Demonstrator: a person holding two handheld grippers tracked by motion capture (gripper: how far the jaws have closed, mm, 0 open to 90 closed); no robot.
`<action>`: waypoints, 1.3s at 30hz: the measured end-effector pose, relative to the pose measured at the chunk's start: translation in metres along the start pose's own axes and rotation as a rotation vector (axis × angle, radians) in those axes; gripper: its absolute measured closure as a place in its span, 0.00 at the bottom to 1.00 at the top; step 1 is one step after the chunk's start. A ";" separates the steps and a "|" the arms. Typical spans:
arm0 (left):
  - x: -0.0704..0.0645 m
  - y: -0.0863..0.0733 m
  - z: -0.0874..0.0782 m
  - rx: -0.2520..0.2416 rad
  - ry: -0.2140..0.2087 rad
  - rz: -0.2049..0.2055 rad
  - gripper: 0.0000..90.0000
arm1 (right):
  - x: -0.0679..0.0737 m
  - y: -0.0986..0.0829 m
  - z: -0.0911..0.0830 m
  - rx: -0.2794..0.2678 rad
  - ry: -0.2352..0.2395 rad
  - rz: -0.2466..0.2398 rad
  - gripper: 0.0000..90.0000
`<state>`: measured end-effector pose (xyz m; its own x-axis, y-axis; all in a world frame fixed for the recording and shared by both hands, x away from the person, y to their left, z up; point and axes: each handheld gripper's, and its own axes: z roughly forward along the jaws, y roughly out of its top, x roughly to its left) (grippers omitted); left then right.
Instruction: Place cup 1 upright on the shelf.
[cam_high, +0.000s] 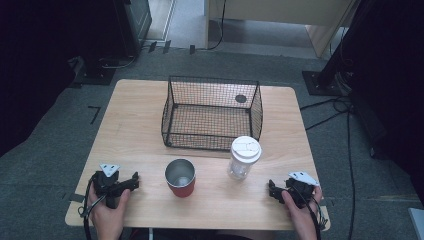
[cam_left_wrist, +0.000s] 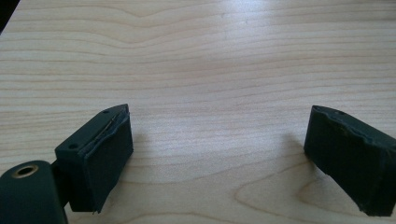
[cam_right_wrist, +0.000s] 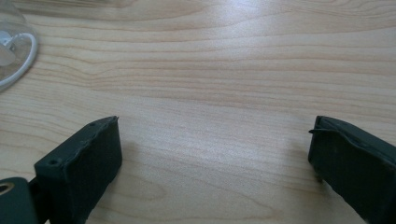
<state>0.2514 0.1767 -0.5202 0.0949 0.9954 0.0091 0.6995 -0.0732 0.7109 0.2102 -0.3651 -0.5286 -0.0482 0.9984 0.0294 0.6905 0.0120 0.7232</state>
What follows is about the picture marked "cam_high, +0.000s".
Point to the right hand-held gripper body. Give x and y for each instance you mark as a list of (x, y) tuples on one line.
[(301, 191)]

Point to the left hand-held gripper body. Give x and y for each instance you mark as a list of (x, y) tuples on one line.
[(106, 185)]

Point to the red steel cup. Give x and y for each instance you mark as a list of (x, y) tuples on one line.
[(181, 186)]

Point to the person's right hand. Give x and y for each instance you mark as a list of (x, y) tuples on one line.
[(303, 218)]

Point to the person's left hand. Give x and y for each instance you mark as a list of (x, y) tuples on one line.
[(108, 220)]

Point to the angled black tape mark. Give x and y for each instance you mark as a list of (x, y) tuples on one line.
[(96, 113)]

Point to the round black disc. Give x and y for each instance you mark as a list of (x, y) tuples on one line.
[(240, 98)]

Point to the white flat object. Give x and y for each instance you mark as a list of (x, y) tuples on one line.
[(418, 223)]

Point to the black metal stand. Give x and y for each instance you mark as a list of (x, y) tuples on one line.
[(333, 66)]

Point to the dark curtain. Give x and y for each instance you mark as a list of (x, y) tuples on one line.
[(393, 83), (40, 66)]

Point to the black cabinet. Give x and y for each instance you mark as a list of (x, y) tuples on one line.
[(133, 23)]

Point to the beige wooden desk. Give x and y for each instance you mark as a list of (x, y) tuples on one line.
[(283, 8)]

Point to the black stand base plate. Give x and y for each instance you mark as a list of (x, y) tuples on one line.
[(95, 75)]

